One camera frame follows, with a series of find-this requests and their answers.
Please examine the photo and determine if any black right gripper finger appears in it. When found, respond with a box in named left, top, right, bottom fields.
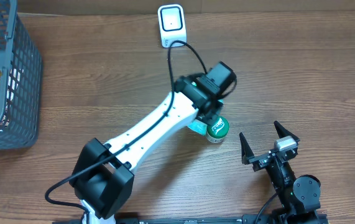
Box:
left=274, top=121, right=300, bottom=142
left=239, top=133, right=254, bottom=164

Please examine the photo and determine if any green lid jar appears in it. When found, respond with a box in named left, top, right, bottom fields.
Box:
left=206, top=116, right=229, bottom=143

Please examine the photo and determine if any teal wipes packet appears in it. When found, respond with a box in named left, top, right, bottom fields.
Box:
left=187, top=119, right=208, bottom=136

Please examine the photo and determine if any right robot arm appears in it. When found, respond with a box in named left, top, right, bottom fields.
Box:
left=239, top=121, right=328, bottom=223

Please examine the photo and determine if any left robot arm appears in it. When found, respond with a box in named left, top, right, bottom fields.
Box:
left=70, top=62, right=237, bottom=223

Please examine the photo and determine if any white barcode scanner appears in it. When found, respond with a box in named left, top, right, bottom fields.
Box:
left=157, top=4, right=187, bottom=48

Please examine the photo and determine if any grey plastic mesh basket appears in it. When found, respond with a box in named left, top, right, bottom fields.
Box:
left=0, top=0, right=44, bottom=150

